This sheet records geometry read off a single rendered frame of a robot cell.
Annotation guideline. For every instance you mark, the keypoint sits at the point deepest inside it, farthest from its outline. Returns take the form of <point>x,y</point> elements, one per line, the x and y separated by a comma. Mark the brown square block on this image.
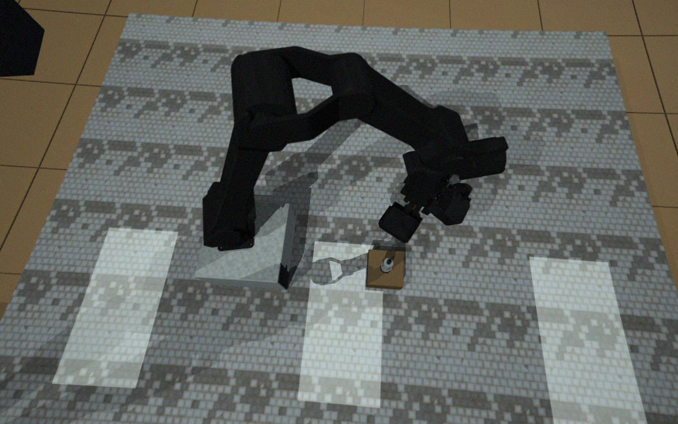
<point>377,278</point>

